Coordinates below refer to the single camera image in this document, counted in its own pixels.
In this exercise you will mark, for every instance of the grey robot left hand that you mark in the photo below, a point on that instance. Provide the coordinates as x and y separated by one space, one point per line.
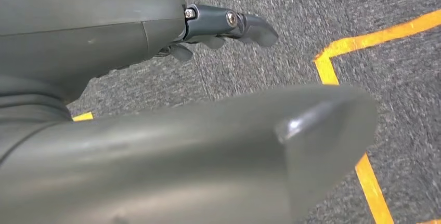
103 26

